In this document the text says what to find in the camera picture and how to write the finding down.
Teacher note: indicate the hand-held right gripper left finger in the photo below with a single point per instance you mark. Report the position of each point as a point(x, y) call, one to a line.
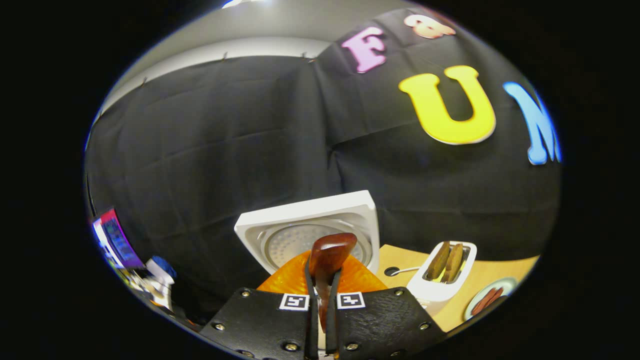
point(270, 325)

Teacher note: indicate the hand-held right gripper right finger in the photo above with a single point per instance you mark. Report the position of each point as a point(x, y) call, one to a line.
point(380, 325)

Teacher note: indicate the brown wooden spoon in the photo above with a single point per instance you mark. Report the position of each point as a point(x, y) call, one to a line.
point(330, 252)

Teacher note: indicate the white rice cooker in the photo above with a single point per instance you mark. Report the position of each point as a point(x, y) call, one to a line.
point(300, 215)

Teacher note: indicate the white toaster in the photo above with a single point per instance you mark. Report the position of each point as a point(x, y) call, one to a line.
point(440, 292)

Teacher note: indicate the brown toast slice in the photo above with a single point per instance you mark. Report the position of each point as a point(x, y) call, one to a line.
point(454, 264)
point(437, 262)

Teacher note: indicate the reddish brown meat slice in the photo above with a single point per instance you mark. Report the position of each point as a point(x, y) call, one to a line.
point(481, 302)
point(495, 296)

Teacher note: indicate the white object with blue top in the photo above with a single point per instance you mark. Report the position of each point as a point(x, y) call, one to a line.
point(160, 277)

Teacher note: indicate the pale green plate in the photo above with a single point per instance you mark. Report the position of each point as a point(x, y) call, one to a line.
point(505, 285)

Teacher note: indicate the colourful screen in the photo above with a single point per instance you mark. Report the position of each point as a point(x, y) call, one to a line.
point(117, 240)

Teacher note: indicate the black backdrop cloth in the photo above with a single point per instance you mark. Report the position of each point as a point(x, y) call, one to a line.
point(225, 140)

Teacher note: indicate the long ceiling light panel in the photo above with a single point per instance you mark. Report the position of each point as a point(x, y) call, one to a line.
point(240, 3)

